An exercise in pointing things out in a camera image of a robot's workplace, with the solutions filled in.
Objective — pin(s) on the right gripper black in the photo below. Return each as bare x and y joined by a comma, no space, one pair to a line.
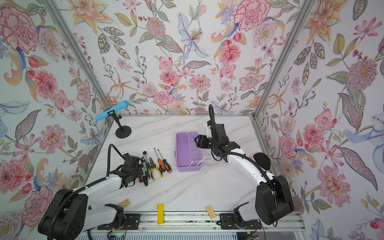
201,143

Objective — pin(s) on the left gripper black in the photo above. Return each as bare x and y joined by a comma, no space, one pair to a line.
140,170

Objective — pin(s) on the purple plastic tool box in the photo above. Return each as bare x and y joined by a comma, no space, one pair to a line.
189,157

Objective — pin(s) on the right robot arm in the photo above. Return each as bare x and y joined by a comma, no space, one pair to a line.
273,199

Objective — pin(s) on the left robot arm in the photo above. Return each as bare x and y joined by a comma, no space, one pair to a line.
72,212

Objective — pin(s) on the orange black screwdriver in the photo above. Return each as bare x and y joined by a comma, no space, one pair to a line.
161,166
165,163

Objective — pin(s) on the small wooden tag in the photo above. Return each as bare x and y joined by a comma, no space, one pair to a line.
125,203

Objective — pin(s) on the black microphone stand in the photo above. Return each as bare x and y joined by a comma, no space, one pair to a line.
122,132

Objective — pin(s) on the blue microphone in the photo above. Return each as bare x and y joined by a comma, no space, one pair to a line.
113,110

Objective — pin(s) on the black round pad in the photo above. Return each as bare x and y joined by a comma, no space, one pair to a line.
263,161

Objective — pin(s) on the yellow handled pliers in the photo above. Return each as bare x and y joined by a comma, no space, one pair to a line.
154,169

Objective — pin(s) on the yellow block on rail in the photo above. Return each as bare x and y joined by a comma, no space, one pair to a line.
160,214

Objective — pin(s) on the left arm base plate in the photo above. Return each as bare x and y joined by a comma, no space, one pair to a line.
126,222

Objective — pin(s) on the aluminium front rail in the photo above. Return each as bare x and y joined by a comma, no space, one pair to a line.
202,222

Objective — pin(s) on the wooden block on rail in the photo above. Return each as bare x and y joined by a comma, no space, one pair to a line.
211,212

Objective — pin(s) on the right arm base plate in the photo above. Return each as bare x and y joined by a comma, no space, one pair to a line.
237,222

